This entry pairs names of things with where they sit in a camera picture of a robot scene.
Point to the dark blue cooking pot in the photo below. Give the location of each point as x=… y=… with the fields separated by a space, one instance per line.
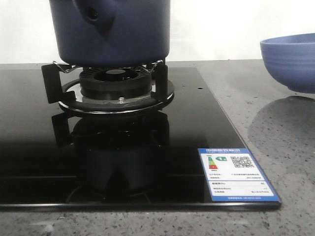
x=105 y=33

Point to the blue energy efficiency label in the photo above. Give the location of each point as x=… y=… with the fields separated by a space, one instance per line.
x=233 y=175

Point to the black gas burner head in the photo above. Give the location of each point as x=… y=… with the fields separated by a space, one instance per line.
x=111 y=84

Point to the light blue plastic bowl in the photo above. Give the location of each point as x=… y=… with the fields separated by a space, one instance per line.
x=290 y=60

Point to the black metal pot support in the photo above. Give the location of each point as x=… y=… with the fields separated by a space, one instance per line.
x=70 y=98

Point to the black glass gas cooktop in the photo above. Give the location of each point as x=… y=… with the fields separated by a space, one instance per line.
x=51 y=160

